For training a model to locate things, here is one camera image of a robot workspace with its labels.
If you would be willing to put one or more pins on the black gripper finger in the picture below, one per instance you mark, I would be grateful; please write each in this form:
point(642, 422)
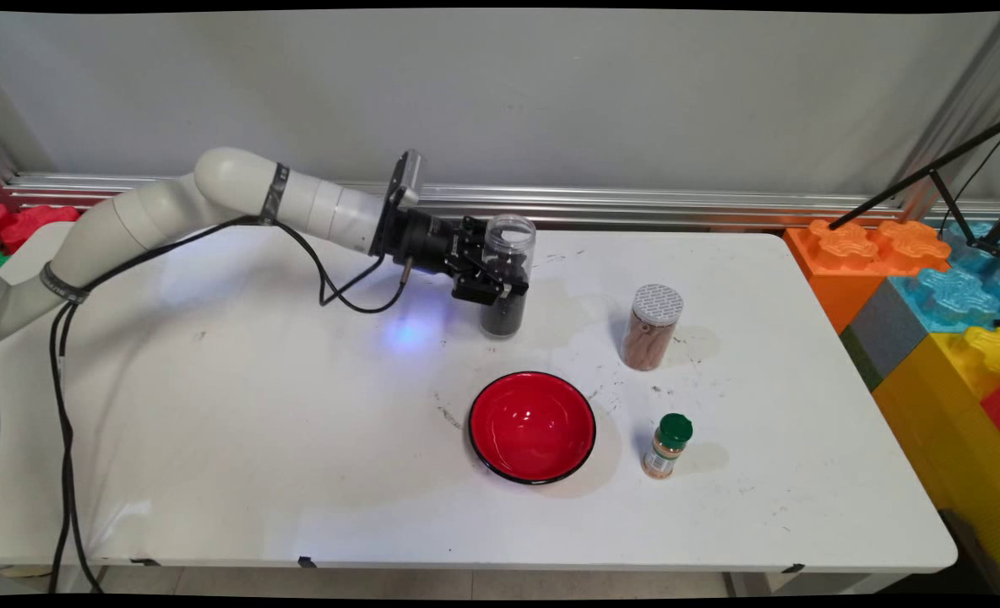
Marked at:
point(479, 283)
point(475, 235)

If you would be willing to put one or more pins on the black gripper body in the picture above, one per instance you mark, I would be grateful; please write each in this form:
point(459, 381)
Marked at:
point(428, 241)

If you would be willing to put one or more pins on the clear jar with black seeds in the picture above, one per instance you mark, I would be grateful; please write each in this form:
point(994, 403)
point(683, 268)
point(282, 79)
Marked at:
point(504, 325)

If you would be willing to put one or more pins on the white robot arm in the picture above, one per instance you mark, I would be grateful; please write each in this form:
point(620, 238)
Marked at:
point(213, 181)

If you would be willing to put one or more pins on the red bowl black rim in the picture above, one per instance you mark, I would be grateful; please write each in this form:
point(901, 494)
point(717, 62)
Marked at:
point(534, 426)

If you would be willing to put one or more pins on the grey lid jar brown contents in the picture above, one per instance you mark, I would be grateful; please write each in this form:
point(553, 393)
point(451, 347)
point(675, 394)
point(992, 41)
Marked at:
point(648, 338)

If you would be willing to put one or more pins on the green cap spice bottle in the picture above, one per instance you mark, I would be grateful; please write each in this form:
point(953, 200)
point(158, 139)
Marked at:
point(667, 447)

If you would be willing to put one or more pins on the orange giant building block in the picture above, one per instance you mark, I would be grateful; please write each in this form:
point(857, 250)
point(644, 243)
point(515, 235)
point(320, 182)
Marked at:
point(838, 279)

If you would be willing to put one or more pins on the small red building block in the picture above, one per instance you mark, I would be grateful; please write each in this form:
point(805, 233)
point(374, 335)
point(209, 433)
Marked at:
point(27, 224)

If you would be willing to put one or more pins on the grey giant building block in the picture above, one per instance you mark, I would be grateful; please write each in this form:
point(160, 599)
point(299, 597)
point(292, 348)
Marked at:
point(884, 333)

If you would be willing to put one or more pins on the black tripod stand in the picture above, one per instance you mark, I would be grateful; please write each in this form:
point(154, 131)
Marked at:
point(931, 171)

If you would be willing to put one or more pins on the blue giant building block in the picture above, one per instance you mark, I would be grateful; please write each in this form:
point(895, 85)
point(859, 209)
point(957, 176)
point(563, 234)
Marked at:
point(948, 295)

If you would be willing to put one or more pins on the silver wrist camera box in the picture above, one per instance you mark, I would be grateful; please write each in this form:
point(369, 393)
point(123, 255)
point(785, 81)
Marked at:
point(409, 177)

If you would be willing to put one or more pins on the aluminium rail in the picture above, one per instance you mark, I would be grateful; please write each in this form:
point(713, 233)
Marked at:
point(635, 207)

